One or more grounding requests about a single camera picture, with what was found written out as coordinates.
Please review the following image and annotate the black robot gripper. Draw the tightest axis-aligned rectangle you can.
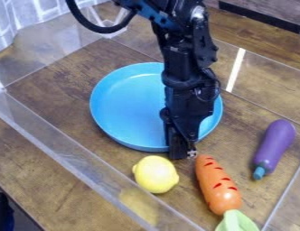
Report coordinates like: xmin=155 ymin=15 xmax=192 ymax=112
xmin=160 ymin=78 xmax=218 ymax=160

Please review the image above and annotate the yellow toy lemon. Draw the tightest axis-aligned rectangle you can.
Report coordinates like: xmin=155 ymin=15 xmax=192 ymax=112
xmin=131 ymin=155 xmax=179 ymax=194

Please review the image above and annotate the orange toy carrot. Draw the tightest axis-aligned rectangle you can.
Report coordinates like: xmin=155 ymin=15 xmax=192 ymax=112
xmin=194 ymin=154 xmax=259 ymax=231

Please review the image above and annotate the blue round plate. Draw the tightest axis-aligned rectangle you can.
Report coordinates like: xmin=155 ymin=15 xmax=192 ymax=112
xmin=89 ymin=62 xmax=222 ymax=153

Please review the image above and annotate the purple toy eggplant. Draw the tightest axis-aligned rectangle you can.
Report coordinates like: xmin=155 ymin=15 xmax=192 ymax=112
xmin=252 ymin=119 xmax=295 ymax=180

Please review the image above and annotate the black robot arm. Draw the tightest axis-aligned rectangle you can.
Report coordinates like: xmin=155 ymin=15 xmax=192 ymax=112
xmin=112 ymin=0 xmax=219 ymax=160

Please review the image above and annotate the white patterned curtain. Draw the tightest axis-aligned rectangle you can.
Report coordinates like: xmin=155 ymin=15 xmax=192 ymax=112
xmin=0 ymin=0 xmax=68 ymax=51

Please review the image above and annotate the clear acrylic enclosure wall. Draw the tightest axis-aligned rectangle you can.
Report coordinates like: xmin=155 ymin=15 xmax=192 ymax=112
xmin=0 ymin=10 xmax=300 ymax=231

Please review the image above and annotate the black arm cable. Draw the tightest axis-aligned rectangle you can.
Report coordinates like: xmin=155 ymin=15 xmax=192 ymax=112
xmin=64 ymin=0 xmax=138 ymax=34

